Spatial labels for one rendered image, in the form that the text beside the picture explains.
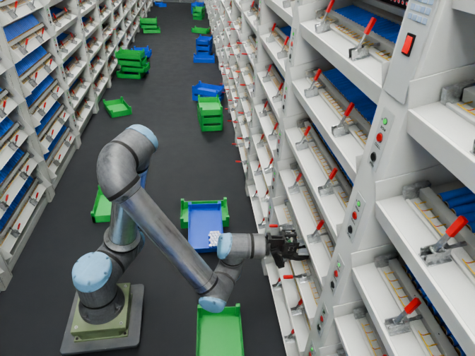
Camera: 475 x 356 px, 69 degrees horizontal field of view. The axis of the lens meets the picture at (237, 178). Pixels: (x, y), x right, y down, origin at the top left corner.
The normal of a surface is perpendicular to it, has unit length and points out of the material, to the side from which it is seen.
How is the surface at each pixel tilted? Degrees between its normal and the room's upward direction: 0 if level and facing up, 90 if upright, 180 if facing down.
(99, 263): 9
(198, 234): 18
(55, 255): 0
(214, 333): 0
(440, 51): 90
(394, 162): 90
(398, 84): 90
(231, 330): 0
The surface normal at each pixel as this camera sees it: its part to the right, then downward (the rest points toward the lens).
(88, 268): 0.05, -0.72
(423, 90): 0.11, 0.57
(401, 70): -0.99, 0.03
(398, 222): -0.24, -0.78
